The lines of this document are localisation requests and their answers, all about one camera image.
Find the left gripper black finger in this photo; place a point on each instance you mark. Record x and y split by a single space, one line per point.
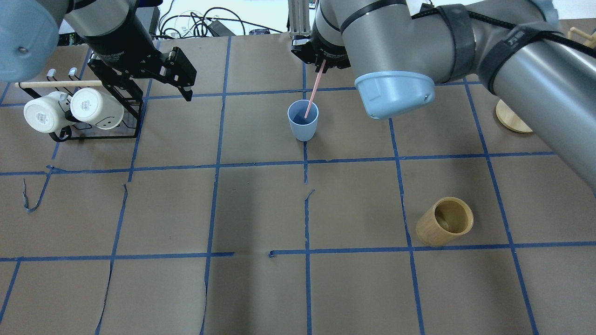
185 88

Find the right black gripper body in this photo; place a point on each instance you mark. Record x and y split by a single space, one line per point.
327 54

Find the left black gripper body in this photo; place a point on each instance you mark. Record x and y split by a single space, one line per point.
122 46

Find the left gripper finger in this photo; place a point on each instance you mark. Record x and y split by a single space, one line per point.
123 90

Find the pink chopstick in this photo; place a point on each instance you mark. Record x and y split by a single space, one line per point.
315 88

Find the light blue plastic cup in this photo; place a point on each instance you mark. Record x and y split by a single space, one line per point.
303 127

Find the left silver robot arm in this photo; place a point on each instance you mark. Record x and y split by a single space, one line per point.
29 32

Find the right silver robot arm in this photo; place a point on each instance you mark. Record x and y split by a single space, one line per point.
513 46

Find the white mug upper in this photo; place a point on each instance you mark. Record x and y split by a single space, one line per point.
96 108

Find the white mug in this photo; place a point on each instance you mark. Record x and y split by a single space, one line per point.
96 108
49 113

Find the white mug lower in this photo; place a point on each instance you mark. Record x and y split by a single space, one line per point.
49 113

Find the brown paper table cover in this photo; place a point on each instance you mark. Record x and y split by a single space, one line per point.
216 221

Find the yellow cylindrical chopstick holder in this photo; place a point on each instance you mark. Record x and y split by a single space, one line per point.
449 218

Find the black wire mug rack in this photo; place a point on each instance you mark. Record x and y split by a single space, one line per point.
127 129

